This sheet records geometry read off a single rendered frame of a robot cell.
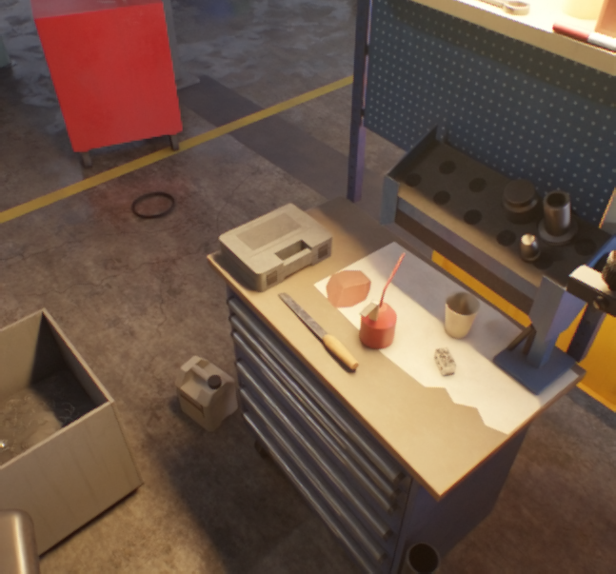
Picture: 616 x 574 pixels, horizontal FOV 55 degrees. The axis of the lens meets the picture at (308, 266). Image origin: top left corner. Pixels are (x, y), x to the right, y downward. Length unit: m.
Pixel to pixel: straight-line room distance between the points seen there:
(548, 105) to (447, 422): 0.69
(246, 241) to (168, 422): 1.10
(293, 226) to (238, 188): 2.00
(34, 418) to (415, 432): 1.42
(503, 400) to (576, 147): 0.56
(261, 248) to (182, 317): 1.32
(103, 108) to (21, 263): 1.06
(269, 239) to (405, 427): 0.64
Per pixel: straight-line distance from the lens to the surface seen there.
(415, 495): 1.40
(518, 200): 1.28
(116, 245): 3.37
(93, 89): 3.80
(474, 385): 1.43
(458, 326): 1.48
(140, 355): 2.77
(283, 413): 1.79
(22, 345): 2.33
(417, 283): 1.63
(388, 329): 1.41
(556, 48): 1.06
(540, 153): 1.37
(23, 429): 2.28
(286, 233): 1.66
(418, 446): 1.31
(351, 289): 1.55
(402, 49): 1.56
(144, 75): 3.80
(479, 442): 1.35
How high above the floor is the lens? 2.06
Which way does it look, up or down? 42 degrees down
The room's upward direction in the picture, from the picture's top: straight up
